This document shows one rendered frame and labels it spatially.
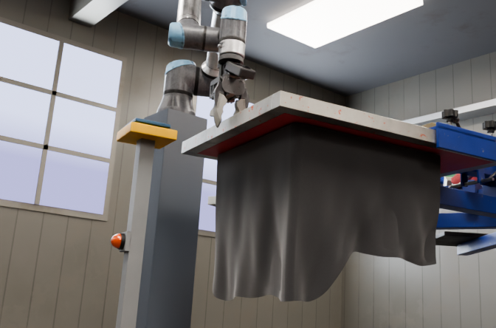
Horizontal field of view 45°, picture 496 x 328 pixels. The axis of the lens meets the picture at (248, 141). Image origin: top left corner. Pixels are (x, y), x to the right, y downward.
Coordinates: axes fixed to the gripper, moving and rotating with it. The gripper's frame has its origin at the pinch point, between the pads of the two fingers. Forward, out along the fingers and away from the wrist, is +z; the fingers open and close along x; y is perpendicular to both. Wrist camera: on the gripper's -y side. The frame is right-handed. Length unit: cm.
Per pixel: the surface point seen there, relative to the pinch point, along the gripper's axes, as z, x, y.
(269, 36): -200, -188, 318
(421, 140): 3, -42, -29
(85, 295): 47, -55, 354
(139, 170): 14.4, 20.7, 9.8
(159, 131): 4.1, 17.9, 5.4
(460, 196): 9, -84, -3
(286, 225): 28.3, -7.0, -20.0
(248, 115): 1.4, 1.9, -14.2
